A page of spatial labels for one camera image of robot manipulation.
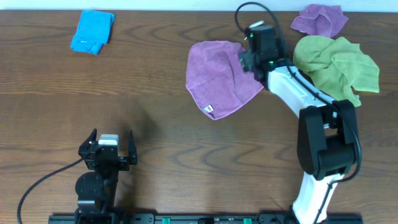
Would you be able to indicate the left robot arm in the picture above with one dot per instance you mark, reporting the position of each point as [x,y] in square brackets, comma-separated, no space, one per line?
[96,189]

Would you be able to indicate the crumpled green cloth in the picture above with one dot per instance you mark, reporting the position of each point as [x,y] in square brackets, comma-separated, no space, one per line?
[337,67]

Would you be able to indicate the folded blue cloth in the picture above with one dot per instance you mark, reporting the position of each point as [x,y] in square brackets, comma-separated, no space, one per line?
[92,32]

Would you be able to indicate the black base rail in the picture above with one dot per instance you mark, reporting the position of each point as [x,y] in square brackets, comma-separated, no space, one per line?
[174,218]

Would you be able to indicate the crumpled purple cloth at back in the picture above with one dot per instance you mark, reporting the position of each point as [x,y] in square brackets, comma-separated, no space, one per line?
[318,19]

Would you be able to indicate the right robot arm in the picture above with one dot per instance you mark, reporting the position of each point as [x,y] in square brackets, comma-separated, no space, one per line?
[327,144]

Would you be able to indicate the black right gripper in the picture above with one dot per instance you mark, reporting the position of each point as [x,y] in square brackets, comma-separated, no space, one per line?
[245,59]

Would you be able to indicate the purple microfiber cloth with label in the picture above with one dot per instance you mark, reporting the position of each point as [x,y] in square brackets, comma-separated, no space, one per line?
[215,79]

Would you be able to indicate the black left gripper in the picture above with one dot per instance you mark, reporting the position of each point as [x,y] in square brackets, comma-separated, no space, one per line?
[89,152]

